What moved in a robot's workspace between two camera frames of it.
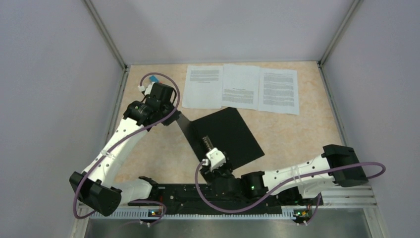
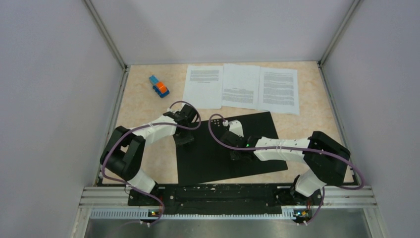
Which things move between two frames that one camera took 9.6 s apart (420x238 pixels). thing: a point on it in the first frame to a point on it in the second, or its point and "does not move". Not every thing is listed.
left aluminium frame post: (106, 33) does not move
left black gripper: (174, 117) to (188, 139)
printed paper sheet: (278, 91) does not move
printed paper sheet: (203, 88) does not move
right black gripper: (210, 176) to (234, 156)
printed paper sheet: (240, 87) does not move
